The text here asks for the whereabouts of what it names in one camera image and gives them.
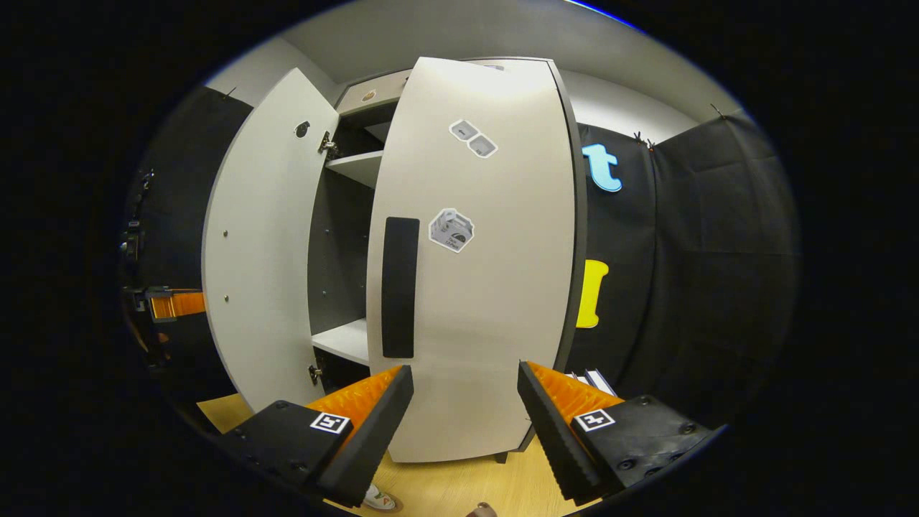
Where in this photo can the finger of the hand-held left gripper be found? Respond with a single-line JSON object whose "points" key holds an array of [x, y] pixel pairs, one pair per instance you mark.
{"points": [[179, 304]]}

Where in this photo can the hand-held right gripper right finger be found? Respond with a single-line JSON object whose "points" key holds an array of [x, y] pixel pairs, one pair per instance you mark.
{"points": [[553, 438]]}

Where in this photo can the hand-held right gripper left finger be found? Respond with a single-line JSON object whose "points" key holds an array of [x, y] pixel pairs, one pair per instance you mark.
{"points": [[373, 438]]}

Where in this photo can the white bottle with green label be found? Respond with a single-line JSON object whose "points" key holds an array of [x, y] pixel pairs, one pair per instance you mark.
{"points": [[379, 497]]}

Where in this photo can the white cabinet door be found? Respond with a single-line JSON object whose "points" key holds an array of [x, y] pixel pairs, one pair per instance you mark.
{"points": [[258, 251], [495, 301]]}

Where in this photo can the white and grey cabinet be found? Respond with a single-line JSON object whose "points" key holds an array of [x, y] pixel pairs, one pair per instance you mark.
{"points": [[337, 237]]}

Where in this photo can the metal door hinge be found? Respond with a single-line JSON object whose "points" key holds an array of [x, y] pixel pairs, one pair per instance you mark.
{"points": [[315, 374], [327, 145]]}

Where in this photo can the white cabinet shelf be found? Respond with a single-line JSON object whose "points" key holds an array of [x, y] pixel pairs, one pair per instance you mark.
{"points": [[359, 166], [348, 341]]}

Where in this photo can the white striped object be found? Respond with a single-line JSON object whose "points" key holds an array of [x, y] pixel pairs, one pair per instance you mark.
{"points": [[596, 380]]}

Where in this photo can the black backdrop cloth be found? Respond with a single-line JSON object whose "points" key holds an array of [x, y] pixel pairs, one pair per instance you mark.
{"points": [[179, 179], [711, 273]]}

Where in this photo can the black clip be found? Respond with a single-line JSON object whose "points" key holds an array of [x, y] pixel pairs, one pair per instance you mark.
{"points": [[718, 111], [645, 140]]}

